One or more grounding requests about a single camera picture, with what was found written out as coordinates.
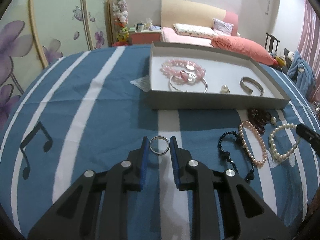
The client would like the white pearl bracelet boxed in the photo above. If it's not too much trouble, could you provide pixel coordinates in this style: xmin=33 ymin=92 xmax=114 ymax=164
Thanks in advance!
xmin=268 ymin=123 xmax=301 ymax=163

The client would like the coral pink duvet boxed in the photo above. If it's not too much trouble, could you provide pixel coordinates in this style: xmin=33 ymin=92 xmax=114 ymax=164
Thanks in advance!
xmin=211 ymin=35 xmax=276 ymax=66

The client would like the purple patterned pillow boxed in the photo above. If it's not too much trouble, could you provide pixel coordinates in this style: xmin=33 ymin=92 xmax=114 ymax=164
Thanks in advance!
xmin=213 ymin=18 xmax=234 ymax=35

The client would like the blue white striped cloth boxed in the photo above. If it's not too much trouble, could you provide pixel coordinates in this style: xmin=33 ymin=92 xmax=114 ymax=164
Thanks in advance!
xmin=1 ymin=45 xmax=319 ymax=239

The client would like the dark wooden chair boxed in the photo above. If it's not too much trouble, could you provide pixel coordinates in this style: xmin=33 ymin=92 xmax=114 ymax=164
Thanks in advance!
xmin=264 ymin=33 xmax=280 ymax=54

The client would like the stack of plush toys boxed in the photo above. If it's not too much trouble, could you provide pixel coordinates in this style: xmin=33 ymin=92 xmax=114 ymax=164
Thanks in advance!
xmin=112 ymin=0 xmax=129 ymax=42

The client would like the pearl earring in tray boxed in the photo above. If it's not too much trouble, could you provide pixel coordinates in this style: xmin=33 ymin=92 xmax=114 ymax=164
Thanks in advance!
xmin=220 ymin=84 xmax=230 ymax=94

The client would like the thin silver bangle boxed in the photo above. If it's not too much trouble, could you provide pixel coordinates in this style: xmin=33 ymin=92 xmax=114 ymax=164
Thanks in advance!
xmin=169 ymin=73 xmax=208 ymax=93

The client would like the grey cardboard tray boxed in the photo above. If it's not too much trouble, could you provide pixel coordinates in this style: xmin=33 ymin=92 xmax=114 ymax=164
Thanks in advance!
xmin=148 ymin=42 xmax=290 ymax=110

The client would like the pink pearl bracelet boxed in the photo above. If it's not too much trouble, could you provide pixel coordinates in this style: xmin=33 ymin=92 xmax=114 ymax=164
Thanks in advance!
xmin=238 ymin=120 xmax=268 ymax=169

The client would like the white floral pillow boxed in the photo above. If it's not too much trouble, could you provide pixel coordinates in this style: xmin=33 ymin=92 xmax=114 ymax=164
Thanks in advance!
xmin=174 ymin=23 xmax=218 ymax=38

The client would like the pink curtain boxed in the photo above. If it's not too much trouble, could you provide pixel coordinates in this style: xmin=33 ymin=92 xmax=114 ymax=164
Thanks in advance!
xmin=298 ymin=0 xmax=320 ymax=101

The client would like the pearl earring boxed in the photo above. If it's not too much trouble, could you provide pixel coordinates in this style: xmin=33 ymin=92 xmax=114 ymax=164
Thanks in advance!
xmin=220 ymin=84 xmax=230 ymax=94
xmin=270 ymin=116 xmax=277 ymax=125

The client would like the floral sliding wardrobe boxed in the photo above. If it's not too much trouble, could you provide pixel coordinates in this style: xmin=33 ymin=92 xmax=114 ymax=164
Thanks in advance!
xmin=1 ymin=0 xmax=111 ymax=125

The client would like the black bead bracelet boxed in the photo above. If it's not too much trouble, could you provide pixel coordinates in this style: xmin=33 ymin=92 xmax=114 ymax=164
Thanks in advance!
xmin=217 ymin=130 xmax=257 ymax=183

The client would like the silver ring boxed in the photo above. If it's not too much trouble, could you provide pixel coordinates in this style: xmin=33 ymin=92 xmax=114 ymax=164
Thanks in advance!
xmin=149 ymin=135 xmax=171 ymax=155

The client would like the pink bedside table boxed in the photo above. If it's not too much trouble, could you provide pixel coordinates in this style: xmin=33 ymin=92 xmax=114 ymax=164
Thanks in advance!
xmin=129 ymin=30 xmax=162 ymax=44

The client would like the bed with pink sheet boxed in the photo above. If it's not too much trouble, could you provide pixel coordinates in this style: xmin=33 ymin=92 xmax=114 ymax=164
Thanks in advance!
xmin=161 ymin=0 xmax=240 ymax=47

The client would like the blue clothing pile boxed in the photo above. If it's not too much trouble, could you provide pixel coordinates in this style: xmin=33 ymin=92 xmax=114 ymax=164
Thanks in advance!
xmin=287 ymin=51 xmax=316 ymax=97

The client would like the dark red bead bracelet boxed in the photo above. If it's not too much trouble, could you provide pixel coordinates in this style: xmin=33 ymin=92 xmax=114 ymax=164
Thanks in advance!
xmin=247 ymin=108 xmax=273 ymax=133

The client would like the pink bead bracelet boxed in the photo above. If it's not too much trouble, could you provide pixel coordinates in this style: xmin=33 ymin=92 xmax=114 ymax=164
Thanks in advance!
xmin=160 ymin=58 xmax=206 ymax=85

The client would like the wide silver cuff bangle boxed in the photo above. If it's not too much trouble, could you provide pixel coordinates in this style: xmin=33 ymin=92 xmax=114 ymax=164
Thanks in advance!
xmin=240 ymin=77 xmax=264 ymax=96

